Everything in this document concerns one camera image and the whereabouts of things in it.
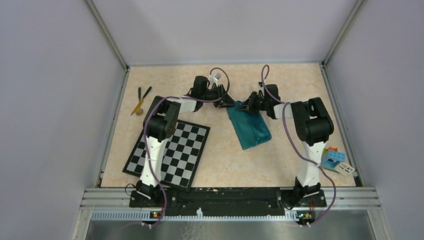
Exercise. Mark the teal cloth napkin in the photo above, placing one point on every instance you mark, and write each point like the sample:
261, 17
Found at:
250, 128

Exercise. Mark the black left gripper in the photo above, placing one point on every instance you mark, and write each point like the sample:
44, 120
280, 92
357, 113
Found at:
227, 102

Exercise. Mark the green handled gold spoon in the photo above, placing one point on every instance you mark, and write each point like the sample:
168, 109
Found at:
138, 110

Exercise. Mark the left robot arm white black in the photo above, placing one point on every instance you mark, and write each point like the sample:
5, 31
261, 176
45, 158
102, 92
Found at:
160, 125

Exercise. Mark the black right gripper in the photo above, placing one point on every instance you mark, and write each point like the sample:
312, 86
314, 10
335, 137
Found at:
248, 105

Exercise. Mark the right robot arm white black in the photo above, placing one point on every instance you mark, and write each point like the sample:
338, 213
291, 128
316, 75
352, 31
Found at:
313, 126

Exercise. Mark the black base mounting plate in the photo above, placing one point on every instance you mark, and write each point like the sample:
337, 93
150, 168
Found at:
274, 196

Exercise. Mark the black white checkerboard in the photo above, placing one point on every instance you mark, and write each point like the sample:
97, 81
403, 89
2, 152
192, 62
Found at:
181, 158

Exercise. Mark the aluminium front rail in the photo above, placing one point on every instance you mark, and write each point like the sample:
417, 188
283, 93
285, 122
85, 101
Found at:
352, 213

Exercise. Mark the blue toy brick structure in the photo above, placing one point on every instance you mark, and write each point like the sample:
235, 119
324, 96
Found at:
331, 159

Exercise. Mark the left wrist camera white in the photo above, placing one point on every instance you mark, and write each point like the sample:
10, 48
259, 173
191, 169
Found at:
214, 79

